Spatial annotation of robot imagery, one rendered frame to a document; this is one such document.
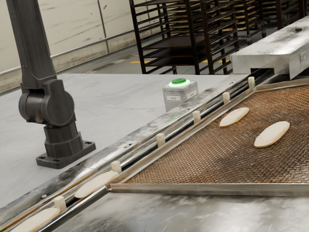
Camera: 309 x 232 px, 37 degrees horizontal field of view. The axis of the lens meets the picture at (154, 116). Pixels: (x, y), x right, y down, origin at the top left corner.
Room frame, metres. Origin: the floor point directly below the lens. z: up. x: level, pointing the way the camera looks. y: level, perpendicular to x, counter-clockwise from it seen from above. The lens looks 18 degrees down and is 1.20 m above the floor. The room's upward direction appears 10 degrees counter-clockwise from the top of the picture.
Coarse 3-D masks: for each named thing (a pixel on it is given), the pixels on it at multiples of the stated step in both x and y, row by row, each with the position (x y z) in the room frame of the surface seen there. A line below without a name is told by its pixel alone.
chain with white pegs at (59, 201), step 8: (272, 72) 1.31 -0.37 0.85; (248, 80) 1.21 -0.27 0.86; (224, 96) 1.10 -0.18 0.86; (160, 136) 0.89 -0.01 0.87; (160, 144) 0.89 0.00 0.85; (112, 168) 0.79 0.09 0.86; (120, 168) 0.79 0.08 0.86; (56, 200) 0.68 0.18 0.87; (64, 200) 0.68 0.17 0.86; (64, 208) 0.68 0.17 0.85
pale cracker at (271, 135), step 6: (270, 126) 0.68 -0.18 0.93; (276, 126) 0.67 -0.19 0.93; (282, 126) 0.66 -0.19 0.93; (288, 126) 0.67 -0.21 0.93; (264, 132) 0.66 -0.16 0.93; (270, 132) 0.65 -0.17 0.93; (276, 132) 0.65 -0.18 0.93; (282, 132) 0.65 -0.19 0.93; (258, 138) 0.64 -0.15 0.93; (264, 138) 0.63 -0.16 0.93; (270, 138) 0.63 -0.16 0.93; (276, 138) 0.63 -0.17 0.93; (258, 144) 0.63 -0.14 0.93; (264, 144) 0.62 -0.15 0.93; (270, 144) 0.62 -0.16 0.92
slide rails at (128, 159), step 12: (264, 72) 1.31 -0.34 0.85; (204, 108) 1.08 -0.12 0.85; (192, 120) 1.00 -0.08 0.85; (168, 132) 0.95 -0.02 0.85; (156, 144) 0.90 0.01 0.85; (132, 156) 0.85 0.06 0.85; (108, 168) 0.81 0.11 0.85; (72, 192) 0.74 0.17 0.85; (72, 204) 0.69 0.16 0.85; (12, 228) 0.65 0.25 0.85
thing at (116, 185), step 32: (256, 96) 0.96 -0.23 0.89; (288, 96) 0.88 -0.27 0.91; (192, 128) 0.82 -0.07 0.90; (224, 128) 0.79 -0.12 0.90; (256, 128) 0.73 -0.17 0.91; (160, 160) 0.71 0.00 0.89; (192, 160) 0.66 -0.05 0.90; (288, 160) 0.55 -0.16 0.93; (128, 192) 0.61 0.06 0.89; (160, 192) 0.57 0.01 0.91; (192, 192) 0.53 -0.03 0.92; (224, 192) 0.50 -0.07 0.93; (256, 192) 0.47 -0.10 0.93; (288, 192) 0.45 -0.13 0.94
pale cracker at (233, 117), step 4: (240, 108) 0.87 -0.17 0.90; (244, 108) 0.86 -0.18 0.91; (248, 108) 0.86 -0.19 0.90; (232, 112) 0.84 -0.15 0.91; (236, 112) 0.84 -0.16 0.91; (240, 112) 0.83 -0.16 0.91; (244, 112) 0.83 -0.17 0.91; (228, 116) 0.82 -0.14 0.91; (232, 116) 0.81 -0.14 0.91; (236, 116) 0.81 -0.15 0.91; (240, 116) 0.82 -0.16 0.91; (224, 120) 0.81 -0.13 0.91; (228, 120) 0.80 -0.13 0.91; (232, 120) 0.80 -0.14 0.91; (236, 120) 0.80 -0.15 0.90; (220, 124) 0.80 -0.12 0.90; (224, 124) 0.80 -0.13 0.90; (228, 124) 0.79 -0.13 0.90; (232, 124) 0.80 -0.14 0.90
